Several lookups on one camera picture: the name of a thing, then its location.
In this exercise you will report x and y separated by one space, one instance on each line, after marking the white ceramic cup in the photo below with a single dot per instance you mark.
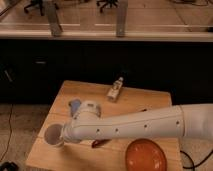
52 135

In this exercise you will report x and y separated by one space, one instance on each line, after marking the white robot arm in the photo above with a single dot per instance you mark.
192 121

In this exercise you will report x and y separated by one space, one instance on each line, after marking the small glass bottle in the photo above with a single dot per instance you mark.
114 91

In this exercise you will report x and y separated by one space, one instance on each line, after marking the blue grey small object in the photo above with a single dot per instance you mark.
74 105

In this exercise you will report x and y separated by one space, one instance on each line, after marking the orange bowl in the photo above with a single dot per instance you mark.
145 155

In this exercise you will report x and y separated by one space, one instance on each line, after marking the black office chair right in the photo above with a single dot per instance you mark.
106 2

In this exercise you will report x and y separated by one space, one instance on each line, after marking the black object floor corner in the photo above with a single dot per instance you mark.
9 166

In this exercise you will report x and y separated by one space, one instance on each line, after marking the grey metal post right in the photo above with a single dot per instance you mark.
121 18

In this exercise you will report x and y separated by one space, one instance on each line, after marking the grey metal post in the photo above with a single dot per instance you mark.
121 18
51 13

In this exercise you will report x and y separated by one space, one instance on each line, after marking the grey metal post left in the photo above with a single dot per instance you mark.
51 13

